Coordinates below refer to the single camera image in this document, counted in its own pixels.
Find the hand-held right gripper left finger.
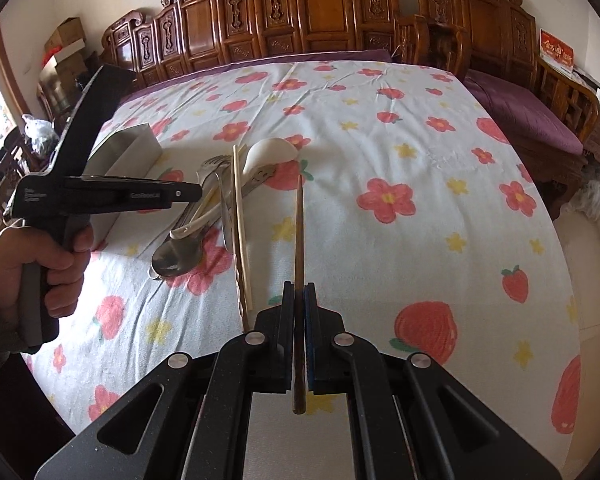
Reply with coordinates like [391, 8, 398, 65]
[35, 283, 297, 480]

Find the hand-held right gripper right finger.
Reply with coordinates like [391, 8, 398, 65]
[304, 283, 564, 480]

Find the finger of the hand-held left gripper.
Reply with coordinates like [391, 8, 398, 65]
[82, 175, 204, 207]

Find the metal fork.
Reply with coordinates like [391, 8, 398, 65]
[179, 155, 232, 232]

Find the slim metal twisted-handle utensil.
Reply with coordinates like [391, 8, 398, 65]
[218, 172, 249, 334]

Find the light bamboo chopstick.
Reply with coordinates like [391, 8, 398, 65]
[231, 144, 254, 312]

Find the metal spoon with smiley handle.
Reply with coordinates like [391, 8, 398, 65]
[151, 164, 277, 279]

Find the dark wooden chopstick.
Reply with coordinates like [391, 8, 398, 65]
[290, 174, 309, 416]

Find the white ceramic spoon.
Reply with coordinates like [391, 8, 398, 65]
[170, 138, 299, 241]

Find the person's left hand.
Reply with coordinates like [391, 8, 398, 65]
[0, 224, 94, 319]

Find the white plastic bag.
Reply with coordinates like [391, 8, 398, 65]
[22, 113, 62, 157]

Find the dark wooden chair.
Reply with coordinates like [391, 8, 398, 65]
[0, 127, 56, 241]

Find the stack of cardboard boxes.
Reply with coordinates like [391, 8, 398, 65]
[41, 16, 89, 92]

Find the purple mattress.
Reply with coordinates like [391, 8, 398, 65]
[219, 49, 394, 69]

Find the carved wooden headboard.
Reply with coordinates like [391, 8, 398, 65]
[101, 0, 402, 95]

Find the floral strawberry bed sheet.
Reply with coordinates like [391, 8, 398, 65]
[22, 57, 585, 472]

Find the person's dark clothing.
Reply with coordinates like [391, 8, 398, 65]
[0, 350, 77, 480]

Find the wooden armchair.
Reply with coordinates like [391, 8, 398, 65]
[394, 13, 470, 79]

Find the purple bench cushion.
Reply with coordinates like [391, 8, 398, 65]
[462, 67, 586, 157]

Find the grey plastic bag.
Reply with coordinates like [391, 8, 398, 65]
[567, 164, 600, 222]

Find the carved wooden bench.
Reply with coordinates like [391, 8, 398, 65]
[510, 54, 600, 222]

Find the carved wooden panel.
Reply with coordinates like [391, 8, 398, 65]
[415, 0, 539, 82]

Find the red sign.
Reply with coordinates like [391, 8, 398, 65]
[538, 28, 577, 75]

